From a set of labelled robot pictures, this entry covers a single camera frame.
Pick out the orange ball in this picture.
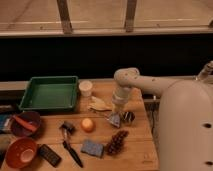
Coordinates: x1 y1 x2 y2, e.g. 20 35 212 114
81 118 95 133

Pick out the grey-blue towel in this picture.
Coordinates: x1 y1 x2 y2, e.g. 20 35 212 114
108 114 121 128

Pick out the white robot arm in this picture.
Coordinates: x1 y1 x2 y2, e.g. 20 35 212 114
112 60 213 171

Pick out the black handled brush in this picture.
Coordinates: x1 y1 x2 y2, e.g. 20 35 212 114
60 121 83 167

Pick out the cream banana peel toy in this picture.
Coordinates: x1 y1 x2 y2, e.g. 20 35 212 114
88 96 112 111

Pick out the white paper cup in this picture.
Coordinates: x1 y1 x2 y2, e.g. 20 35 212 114
79 80 93 97

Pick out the shiny metal cup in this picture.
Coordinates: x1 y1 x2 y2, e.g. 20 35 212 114
121 111 135 125

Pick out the white cup in bowl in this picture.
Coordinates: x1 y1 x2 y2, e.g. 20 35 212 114
20 149 34 163

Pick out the purple bowl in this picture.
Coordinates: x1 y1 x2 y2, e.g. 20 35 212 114
10 111 41 137

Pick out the orange bowl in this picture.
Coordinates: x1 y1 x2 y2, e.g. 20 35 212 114
5 137 38 169

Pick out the blue sponge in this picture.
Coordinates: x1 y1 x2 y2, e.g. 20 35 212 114
81 139 104 158

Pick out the green plastic tray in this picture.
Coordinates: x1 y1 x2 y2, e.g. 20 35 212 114
19 76 78 111

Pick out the red spatula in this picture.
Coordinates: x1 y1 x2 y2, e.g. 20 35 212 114
13 115 37 132

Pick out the black remote control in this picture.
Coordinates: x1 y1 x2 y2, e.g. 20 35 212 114
38 144 61 167

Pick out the bunch of dark grapes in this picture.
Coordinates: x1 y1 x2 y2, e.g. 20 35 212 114
105 130 129 155

